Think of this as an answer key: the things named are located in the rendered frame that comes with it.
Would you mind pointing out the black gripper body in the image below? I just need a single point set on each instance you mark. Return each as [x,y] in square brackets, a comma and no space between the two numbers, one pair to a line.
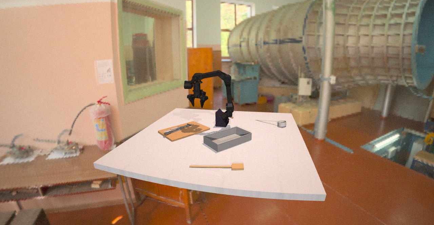
[197,95]

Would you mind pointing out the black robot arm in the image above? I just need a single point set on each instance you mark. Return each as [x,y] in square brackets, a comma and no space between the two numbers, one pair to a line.
[195,83]

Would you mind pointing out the grey saucepan with long thin handle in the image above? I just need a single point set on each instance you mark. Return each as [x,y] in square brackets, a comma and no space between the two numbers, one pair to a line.
[281,123]

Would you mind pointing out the light wooden board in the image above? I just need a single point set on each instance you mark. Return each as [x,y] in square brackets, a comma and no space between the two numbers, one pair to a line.
[195,128]

